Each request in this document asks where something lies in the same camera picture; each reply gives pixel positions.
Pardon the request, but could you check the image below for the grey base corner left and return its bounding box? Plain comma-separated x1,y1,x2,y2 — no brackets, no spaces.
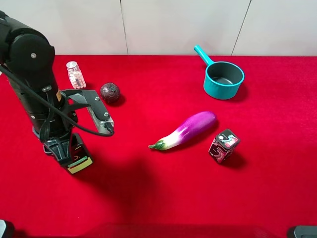
0,220,15,238

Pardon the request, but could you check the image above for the grey base corner right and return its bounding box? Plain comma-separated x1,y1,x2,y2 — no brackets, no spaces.
287,226,317,238

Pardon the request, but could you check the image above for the black and pink tin box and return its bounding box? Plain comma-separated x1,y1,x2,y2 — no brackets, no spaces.
209,128,240,164

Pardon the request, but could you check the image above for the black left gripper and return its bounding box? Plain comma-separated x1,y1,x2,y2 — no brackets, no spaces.
32,110,74,167

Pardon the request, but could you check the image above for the purple toy eggplant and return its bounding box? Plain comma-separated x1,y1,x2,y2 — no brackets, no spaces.
148,111,216,151

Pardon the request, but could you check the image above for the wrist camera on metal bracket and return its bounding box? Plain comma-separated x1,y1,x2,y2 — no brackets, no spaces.
61,89,114,136

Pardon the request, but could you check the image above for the clear bottle of white pills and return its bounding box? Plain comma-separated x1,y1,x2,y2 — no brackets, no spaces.
66,61,86,89

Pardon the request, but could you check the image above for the teal saucepan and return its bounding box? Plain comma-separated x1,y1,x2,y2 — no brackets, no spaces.
194,45,245,100

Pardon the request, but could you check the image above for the grey base corner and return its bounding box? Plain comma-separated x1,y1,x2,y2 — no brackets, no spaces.
0,220,15,238
287,226,317,238

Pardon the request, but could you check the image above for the red velvet table cloth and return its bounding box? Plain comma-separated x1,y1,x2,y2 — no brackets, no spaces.
0,56,317,238

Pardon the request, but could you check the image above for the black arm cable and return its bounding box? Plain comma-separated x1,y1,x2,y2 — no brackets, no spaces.
0,63,115,143

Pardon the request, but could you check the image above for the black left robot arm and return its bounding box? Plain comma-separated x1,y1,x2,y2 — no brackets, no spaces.
0,12,77,168

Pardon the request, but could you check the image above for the dark maroon ball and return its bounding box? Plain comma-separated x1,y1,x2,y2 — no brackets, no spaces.
100,82,121,104

